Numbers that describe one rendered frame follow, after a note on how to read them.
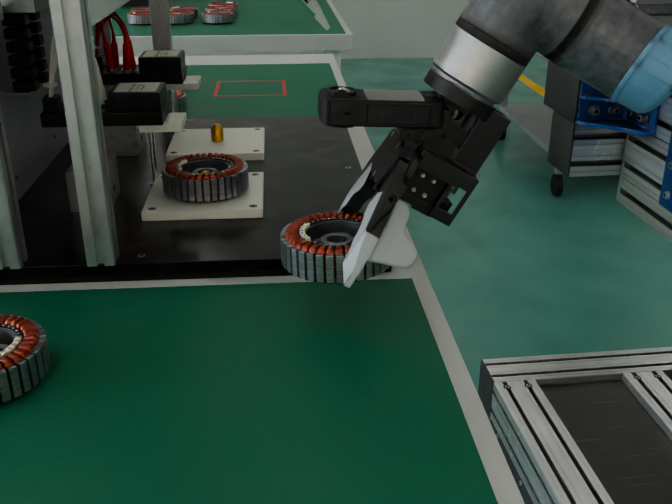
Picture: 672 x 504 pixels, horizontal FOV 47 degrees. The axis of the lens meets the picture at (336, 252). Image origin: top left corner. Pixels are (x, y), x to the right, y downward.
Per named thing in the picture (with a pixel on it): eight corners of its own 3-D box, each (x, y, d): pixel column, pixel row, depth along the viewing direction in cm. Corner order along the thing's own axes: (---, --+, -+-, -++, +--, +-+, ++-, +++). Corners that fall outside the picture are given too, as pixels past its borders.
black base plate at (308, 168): (342, 126, 146) (342, 114, 145) (391, 272, 88) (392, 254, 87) (88, 131, 143) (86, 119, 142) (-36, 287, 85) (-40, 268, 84)
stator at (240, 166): (252, 176, 108) (251, 151, 107) (244, 205, 98) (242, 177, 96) (172, 176, 108) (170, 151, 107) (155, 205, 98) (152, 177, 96)
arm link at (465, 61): (464, 31, 66) (446, 18, 73) (434, 78, 67) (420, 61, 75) (535, 74, 67) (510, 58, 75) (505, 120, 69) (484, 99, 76)
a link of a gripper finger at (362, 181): (374, 251, 85) (419, 207, 78) (327, 227, 83) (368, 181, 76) (379, 229, 87) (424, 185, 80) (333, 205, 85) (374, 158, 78)
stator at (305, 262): (386, 238, 83) (386, 205, 82) (400, 284, 73) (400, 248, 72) (282, 243, 83) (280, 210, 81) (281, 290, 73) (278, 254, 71)
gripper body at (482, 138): (445, 234, 73) (518, 124, 69) (367, 192, 71) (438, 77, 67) (431, 205, 80) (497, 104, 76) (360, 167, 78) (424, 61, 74)
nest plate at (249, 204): (263, 179, 111) (263, 171, 110) (263, 218, 97) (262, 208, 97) (157, 182, 110) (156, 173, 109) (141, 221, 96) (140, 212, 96)
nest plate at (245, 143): (264, 134, 133) (264, 127, 132) (264, 160, 119) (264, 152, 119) (176, 135, 132) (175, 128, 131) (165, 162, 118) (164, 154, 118)
